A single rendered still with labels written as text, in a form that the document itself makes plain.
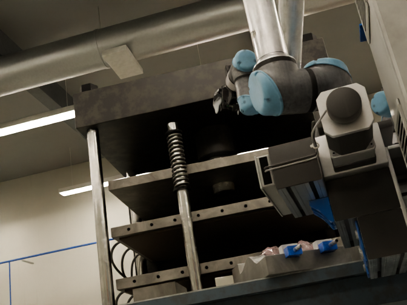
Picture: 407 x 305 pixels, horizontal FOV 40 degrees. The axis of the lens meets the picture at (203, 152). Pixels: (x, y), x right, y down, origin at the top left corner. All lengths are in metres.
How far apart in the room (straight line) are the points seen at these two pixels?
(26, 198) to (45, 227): 0.69
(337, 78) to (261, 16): 0.26
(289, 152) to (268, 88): 0.32
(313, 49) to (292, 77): 1.43
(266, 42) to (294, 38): 0.24
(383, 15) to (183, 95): 1.96
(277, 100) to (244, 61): 0.36
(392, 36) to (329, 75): 0.57
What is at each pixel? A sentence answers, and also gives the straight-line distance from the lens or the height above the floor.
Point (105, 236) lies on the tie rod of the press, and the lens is 2.71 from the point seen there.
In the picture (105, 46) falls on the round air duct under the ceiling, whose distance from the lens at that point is 5.69.
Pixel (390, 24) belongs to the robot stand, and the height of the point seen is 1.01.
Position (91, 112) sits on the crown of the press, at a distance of 2.90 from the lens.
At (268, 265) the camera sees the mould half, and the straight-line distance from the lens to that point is 1.66.
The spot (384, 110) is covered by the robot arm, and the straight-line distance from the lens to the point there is 1.76.
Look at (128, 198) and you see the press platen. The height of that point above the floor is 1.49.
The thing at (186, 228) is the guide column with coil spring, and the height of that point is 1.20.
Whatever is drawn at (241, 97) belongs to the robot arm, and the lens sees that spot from 1.71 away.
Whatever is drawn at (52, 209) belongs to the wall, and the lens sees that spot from 10.02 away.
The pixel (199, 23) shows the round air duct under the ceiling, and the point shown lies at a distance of 5.50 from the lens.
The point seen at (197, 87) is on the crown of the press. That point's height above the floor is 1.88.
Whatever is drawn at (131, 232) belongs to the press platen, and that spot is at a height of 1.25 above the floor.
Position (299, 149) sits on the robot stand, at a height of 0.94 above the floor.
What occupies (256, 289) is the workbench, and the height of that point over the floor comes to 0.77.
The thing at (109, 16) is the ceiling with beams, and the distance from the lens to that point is 6.34.
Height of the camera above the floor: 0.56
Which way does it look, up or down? 21 degrees up
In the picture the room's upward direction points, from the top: 10 degrees counter-clockwise
